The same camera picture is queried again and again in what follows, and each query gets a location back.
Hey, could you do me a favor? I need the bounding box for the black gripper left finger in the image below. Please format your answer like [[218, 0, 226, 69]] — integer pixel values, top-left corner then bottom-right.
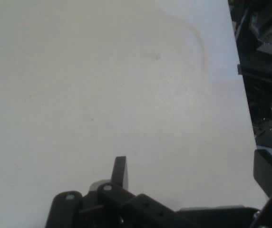
[[45, 156, 195, 228]]

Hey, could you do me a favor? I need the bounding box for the black equipment frame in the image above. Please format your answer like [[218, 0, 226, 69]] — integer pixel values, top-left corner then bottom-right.
[[228, 0, 272, 151]]

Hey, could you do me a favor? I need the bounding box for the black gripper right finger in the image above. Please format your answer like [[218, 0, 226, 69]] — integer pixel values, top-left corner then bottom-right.
[[253, 149, 272, 228]]

